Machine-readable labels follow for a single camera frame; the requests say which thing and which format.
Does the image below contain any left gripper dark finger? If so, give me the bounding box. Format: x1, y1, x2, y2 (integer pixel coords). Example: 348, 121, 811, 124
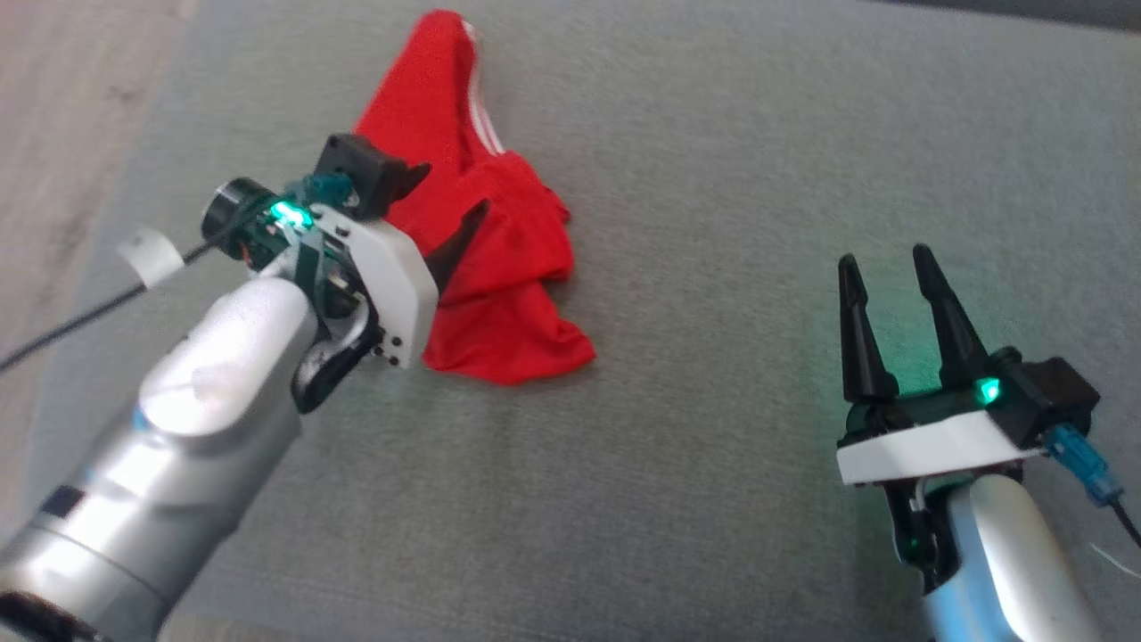
383, 160, 432, 217
423, 201, 489, 291

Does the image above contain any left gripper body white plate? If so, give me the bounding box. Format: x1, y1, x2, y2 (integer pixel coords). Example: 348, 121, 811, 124
201, 177, 439, 416

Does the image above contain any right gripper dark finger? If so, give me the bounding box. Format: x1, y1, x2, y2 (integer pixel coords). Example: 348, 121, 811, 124
838, 254, 899, 404
912, 243, 990, 389

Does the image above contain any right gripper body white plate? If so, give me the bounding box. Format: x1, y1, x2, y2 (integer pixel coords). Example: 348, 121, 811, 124
836, 348, 1044, 589

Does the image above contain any red basketball jersey white trim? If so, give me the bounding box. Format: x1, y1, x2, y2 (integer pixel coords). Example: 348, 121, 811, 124
352, 9, 596, 386

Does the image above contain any white cable label tag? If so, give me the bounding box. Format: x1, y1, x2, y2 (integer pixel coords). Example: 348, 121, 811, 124
116, 227, 185, 288

